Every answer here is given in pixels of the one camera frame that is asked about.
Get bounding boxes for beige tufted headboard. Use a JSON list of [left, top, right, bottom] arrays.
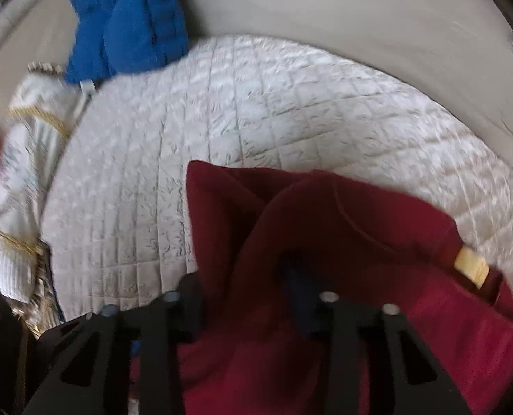
[[0, 0, 513, 168]]

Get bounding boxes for white quilted bedspread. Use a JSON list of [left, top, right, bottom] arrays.
[[42, 36, 513, 319]]

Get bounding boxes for blue quilted jacket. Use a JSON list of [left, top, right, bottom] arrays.
[[65, 0, 188, 83]]

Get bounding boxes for dark red sweater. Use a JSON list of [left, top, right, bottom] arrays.
[[178, 161, 513, 414]]

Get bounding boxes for white gold-trimmed pillow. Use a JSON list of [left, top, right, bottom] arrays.
[[0, 63, 95, 336]]

